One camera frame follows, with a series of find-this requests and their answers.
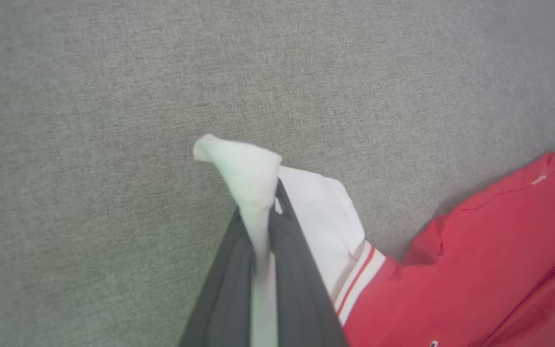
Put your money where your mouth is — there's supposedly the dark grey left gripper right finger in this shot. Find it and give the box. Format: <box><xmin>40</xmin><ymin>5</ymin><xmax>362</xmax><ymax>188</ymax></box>
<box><xmin>267</xmin><ymin>177</ymin><xmax>351</xmax><ymax>347</ymax></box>

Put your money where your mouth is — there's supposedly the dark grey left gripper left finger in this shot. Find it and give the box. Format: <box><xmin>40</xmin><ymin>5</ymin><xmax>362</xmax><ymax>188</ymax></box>
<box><xmin>177</xmin><ymin>205</ymin><xmax>259</xmax><ymax>347</ymax></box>

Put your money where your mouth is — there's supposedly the red and white sports jersey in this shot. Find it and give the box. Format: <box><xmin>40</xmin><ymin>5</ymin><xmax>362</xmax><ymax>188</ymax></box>
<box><xmin>193</xmin><ymin>133</ymin><xmax>555</xmax><ymax>347</ymax></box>

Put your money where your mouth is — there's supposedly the grey fabric sofa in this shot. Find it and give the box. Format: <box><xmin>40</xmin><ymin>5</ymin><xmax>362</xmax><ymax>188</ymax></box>
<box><xmin>0</xmin><ymin>0</ymin><xmax>555</xmax><ymax>347</ymax></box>

